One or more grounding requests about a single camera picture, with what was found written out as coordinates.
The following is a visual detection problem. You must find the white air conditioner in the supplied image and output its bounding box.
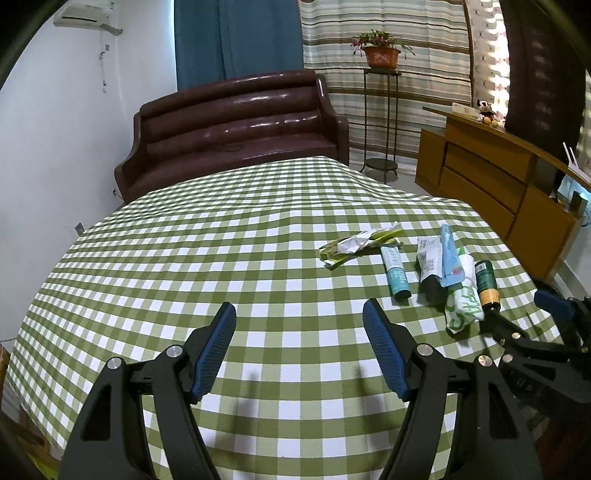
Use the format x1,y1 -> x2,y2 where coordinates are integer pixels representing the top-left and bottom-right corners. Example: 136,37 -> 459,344
53,0 -> 123,36

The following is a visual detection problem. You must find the white green plastic pouch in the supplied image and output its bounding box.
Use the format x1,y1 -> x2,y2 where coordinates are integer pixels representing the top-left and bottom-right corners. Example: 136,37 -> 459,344
445,246 -> 484,334

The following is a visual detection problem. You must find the striped curtain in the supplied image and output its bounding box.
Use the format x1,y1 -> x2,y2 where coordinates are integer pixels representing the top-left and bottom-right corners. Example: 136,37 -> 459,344
300,0 -> 473,169

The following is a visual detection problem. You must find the green white wrapper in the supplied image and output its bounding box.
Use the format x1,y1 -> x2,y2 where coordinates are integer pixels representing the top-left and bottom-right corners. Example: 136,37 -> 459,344
318,222 -> 403,268

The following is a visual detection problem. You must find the black metal plant stand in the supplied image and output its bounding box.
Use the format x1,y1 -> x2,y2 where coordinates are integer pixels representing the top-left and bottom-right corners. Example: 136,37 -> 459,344
360,67 -> 401,184

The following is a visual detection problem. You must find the small dark box on cabinet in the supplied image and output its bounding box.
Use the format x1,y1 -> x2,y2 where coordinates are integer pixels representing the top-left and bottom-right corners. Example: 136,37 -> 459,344
569,191 -> 588,217

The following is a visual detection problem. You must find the white flat box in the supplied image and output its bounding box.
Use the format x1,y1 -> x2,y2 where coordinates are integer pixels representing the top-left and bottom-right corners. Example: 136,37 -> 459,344
452,102 -> 480,118

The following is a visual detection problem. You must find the potted plant terracotta pot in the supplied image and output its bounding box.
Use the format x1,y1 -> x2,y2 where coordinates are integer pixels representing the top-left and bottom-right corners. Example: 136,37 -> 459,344
352,29 -> 415,71

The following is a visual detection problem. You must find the white wifi router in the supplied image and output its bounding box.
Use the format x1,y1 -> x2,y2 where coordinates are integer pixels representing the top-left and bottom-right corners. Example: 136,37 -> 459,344
562,142 -> 590,183

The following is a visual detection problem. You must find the light blue toothpaste tube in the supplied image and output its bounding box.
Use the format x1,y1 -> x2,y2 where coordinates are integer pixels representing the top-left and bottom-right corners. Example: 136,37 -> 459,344
441,224 -> 465,288

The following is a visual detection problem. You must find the dark purple curtain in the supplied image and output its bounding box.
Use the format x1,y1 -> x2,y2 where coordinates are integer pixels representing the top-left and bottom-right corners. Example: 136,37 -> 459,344
501,0 -> 586,163

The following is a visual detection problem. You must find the patterned beige curtain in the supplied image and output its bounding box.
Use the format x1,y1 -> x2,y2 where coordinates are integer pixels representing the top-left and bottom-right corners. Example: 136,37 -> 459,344
464,0 -> 510,118

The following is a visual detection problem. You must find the dark red leather sofa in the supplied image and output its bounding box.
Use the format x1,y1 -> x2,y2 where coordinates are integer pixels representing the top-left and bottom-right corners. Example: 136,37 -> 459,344
114,69 -> 349,203

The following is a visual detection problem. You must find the blue curtain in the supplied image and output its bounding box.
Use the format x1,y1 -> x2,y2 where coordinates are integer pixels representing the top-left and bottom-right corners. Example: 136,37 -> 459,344
174,0 -> 304,90

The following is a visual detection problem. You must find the Mickey Mouse plush toy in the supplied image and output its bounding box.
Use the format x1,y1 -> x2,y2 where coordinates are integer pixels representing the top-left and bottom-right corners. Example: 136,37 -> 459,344
477,99 -> 499,128

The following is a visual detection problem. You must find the green checkered tablecloth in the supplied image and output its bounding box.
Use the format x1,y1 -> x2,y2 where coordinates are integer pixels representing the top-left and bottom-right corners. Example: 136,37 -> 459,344
7,157 -> 558,479

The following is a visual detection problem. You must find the green spray bottle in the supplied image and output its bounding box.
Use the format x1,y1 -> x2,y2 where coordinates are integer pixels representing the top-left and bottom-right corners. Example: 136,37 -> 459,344
475,260 -> 501,311

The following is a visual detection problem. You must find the white grey tube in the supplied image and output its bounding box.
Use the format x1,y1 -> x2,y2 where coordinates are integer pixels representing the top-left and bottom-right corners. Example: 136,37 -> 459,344
417,236 -> 447,305

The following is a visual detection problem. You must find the wooden TV cabinet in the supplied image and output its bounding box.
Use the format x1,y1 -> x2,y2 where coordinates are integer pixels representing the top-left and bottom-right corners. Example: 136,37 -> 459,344
415,107 -> 590,280

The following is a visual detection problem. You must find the teal white tube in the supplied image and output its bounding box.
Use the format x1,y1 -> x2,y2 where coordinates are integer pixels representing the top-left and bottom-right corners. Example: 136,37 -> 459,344
381,245 -> 411,301

